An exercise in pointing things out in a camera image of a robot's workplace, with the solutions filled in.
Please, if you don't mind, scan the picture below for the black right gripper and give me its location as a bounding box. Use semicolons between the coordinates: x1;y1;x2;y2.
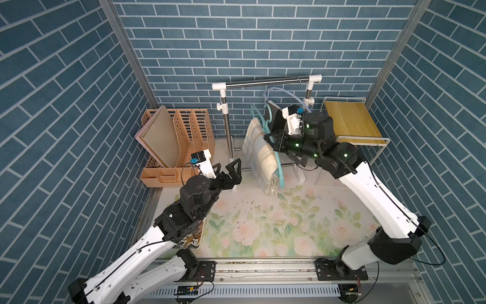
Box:
263;131;320;164

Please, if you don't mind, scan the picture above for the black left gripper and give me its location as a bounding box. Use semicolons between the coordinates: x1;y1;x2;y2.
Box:
194;158;240;218

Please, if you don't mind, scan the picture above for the black grey checkered scarf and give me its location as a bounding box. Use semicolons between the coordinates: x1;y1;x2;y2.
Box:
264;101;287;133

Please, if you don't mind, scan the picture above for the yellow blue plaid scarf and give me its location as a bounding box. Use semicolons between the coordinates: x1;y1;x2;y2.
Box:
242;118;280;196

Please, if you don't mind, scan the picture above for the teal green clothes hanger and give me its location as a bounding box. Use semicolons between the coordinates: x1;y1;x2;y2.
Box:
243;105;285;195

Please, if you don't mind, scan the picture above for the translucent blue clothes hanger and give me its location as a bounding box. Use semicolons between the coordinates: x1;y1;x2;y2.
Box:
262;79;316;115

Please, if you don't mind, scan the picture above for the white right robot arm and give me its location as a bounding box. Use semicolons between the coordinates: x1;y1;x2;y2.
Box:
264;112;432;281

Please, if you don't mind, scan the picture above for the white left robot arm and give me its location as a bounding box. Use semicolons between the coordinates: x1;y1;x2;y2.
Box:
68;159;242;303

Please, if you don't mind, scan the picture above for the orange plastic file organizer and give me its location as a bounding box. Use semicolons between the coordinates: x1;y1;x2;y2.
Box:
140;108;215;187

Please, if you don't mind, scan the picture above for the white steel clothes rack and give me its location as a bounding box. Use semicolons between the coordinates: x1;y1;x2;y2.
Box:
211;74;323;161

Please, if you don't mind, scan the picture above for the beige flat board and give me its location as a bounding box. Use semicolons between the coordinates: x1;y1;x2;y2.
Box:
135;106;180;167

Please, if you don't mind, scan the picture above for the yellow illustrated comic book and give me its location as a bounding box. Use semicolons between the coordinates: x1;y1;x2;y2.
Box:
180;219;206;249

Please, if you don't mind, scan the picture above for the floral table mat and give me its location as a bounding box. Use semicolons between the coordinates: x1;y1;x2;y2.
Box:
191;161;379;258

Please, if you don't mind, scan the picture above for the green circuit board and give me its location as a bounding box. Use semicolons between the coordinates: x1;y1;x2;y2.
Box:
175;286;199;298

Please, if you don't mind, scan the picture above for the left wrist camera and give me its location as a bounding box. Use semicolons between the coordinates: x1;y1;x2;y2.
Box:
190;149;216;179

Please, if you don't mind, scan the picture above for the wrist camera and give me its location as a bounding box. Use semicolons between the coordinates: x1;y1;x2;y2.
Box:
282;105;303;136
190;149;216;179

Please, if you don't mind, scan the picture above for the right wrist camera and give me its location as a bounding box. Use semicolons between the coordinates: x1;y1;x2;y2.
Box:
282;105;303;136

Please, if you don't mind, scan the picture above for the wood and wire shelf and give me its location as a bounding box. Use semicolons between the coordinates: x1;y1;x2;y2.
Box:
320;96;391;164

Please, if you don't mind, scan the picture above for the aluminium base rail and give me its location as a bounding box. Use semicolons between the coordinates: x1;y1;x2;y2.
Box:
138;258;432;303

